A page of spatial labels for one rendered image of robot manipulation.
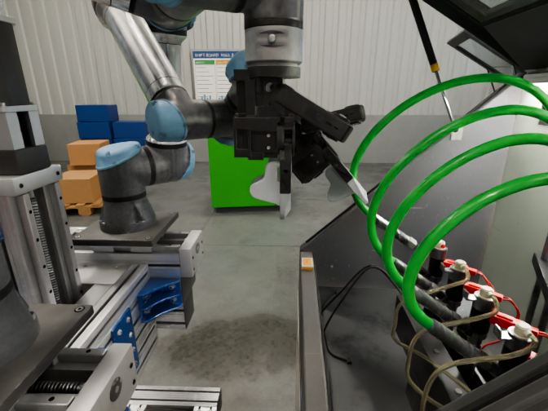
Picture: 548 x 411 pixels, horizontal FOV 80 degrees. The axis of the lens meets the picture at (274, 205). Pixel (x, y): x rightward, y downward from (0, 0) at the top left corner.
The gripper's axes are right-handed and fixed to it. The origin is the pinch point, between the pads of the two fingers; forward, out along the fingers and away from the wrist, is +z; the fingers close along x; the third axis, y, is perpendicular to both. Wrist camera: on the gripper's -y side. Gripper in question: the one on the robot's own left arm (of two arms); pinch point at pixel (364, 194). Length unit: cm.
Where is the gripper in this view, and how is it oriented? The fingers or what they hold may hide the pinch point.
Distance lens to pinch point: 62.2
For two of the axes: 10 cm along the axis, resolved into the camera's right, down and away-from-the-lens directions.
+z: 6.2, 7.8, -0.9
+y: -7.4, 6.2, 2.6
